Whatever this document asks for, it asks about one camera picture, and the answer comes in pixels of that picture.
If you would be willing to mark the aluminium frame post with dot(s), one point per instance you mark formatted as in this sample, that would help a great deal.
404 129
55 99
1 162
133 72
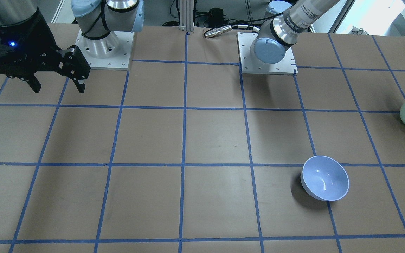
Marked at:
186 15

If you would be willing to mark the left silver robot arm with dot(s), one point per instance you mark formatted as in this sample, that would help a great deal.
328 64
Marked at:
280 33

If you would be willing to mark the black power box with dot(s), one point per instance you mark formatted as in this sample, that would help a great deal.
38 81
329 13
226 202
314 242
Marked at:
215 17

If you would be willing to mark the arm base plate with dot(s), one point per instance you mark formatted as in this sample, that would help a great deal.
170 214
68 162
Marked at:
111 53
264 56

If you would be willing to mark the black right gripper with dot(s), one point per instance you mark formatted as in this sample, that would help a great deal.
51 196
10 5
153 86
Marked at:
41 39

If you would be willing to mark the blue bowl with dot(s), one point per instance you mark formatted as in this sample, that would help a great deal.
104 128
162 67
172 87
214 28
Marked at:
324 178

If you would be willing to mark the silver cable connector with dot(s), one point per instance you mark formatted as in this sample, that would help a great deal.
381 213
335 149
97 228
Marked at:
217 31

